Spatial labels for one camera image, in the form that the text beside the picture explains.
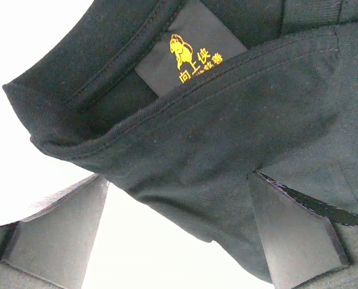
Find black daisy t-shirt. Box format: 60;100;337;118
3;1;358;283

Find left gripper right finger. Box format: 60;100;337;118
248;172;358;288

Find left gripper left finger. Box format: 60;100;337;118
0;175;109;288

